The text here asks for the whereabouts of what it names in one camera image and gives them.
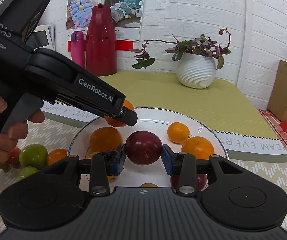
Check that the purple green trailing plant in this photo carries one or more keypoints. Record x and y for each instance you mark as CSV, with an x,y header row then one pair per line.
x,y
202,46

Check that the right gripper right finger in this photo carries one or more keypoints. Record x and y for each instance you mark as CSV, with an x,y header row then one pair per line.
x,y
186,166

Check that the dark red plum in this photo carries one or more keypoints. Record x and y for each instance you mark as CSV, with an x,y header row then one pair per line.
x,y
201,184
143,148

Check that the small orange in plate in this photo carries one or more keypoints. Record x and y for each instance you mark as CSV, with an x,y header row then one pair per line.
x,y
178,132

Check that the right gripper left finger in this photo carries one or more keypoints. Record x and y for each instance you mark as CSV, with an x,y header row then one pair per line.
x,y
99,167

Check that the large orange in plate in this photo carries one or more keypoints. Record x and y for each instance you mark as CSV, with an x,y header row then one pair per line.
x,y
105,139

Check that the red apple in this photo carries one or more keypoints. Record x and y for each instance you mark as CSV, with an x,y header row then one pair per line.
x,y
14,158

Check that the large orange tangerine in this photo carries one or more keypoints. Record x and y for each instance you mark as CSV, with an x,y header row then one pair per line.
x,y
126,117

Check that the tan longan fruit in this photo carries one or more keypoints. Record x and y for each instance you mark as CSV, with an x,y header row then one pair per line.
x,y
5,166

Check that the tan longan in plate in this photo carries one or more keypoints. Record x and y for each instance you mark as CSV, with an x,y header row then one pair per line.
x,y
146,185

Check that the green apple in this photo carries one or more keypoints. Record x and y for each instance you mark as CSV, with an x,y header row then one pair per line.
x,y
34,155
26,172

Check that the green patterned tablecloth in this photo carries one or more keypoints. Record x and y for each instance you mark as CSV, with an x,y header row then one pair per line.
x,y
220,113

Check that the red thermos jug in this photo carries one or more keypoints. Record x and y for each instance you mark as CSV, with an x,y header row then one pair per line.
x,y
100,42

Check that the white oval plate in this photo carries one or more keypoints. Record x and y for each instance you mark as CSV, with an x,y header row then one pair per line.
x,y
157,121

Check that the pink water bottle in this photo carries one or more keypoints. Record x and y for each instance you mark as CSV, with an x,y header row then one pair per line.
x,y
77,48

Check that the white ribbed plant pot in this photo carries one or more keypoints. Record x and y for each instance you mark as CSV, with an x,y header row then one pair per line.
x,y
196,71

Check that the dark red plum in plate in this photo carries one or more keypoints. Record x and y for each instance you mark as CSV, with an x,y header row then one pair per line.
x,y
201,184

